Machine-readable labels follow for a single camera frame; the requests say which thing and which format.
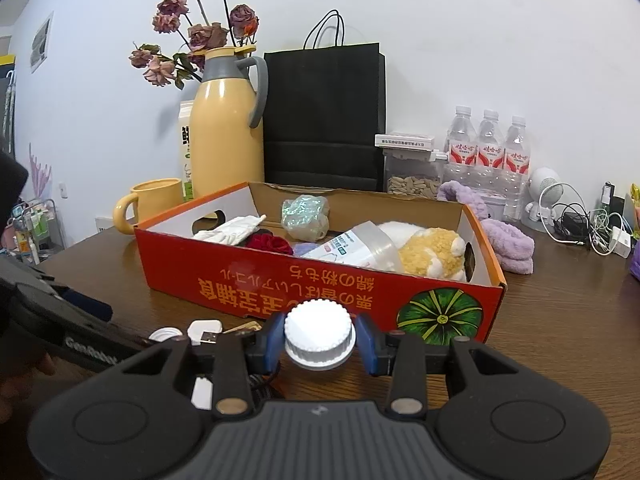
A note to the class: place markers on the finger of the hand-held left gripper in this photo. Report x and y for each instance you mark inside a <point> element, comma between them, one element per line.
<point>134,349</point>

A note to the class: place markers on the purple fluffy slippers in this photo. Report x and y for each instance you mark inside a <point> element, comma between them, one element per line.
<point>510,246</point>

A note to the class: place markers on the white cloth gloves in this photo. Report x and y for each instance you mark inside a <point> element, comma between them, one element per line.
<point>230,232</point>

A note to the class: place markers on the red cardboard box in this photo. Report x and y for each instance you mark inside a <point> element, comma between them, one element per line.
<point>200,280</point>

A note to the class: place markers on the white milk carton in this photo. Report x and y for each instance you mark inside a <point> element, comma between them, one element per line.
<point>186,160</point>

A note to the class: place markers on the purple knit cloth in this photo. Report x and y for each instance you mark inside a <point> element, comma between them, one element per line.
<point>305,250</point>

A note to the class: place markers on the person's left hand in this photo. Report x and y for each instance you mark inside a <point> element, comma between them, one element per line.
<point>20,385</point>

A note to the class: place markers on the clear container of seeds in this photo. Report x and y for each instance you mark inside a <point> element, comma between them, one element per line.
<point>412,185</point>

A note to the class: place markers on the flat white box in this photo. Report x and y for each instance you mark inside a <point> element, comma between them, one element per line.
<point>405,140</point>

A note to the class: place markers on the white ridged jar lid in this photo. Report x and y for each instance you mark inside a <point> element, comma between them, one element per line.
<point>320,335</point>

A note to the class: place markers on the yellow thermos jug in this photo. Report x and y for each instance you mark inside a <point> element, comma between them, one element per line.
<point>225,135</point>

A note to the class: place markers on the small gold foil packet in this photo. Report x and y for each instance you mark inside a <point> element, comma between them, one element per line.
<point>245,328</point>

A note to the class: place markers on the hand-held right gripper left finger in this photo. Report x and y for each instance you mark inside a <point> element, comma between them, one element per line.
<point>274,346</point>

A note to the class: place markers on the white wall socket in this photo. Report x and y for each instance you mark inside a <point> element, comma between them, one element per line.
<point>63,189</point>

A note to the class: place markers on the small white desk fan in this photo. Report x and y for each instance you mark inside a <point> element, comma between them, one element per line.
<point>542,185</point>

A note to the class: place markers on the white round tin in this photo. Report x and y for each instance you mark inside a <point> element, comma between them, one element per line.
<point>495,208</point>

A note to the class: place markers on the iridescent wrapped bundle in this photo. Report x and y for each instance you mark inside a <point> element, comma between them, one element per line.
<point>305,217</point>

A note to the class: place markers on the small black device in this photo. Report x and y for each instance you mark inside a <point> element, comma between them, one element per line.
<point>611,200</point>

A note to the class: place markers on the white and yellow plush toy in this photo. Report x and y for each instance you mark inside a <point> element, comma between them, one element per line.
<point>430,256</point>

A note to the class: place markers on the white charger block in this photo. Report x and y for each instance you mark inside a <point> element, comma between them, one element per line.
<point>621,243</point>

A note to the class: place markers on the black paper bag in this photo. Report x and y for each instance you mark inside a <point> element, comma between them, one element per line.
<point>325,120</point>

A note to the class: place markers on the yellow ceramic mug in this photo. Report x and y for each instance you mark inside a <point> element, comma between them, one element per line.
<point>155,201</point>

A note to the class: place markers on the dried pink flowers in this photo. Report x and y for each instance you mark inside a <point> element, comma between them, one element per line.
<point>202,35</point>

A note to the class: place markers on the framed wall picture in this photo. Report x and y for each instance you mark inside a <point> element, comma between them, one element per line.
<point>41,42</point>

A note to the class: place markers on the person's left forearm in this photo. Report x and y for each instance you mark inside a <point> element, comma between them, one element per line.
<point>10,195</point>

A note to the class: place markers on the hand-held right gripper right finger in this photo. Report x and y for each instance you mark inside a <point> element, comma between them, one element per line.
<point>365,348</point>

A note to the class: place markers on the red artificial rose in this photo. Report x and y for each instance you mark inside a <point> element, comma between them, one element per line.
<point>267,244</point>

